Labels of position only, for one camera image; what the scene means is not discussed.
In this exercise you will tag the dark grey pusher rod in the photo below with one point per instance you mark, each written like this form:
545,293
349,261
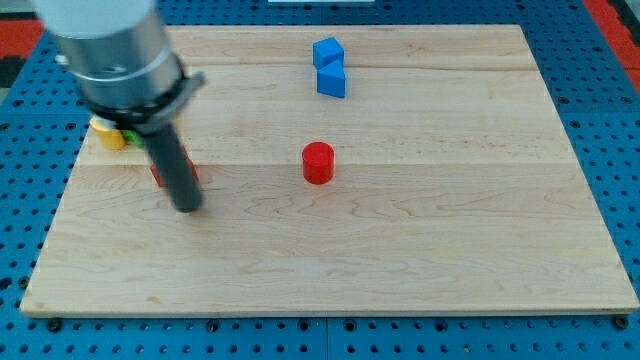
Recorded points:
164,149

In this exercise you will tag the red cylinder block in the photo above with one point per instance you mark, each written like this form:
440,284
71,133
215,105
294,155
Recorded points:
318,160

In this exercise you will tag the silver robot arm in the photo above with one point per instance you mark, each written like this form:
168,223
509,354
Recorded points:
123,61

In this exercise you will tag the green block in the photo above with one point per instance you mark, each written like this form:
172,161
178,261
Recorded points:
133,138

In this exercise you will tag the yellow cylinder block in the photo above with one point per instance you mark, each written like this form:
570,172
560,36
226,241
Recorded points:
109,136

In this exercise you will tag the blue triangular block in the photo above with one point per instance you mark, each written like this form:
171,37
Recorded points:
331,80

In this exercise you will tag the blue cube block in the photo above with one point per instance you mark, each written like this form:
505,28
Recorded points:
327,51

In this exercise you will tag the wooden board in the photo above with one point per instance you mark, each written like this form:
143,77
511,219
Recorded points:
456,191

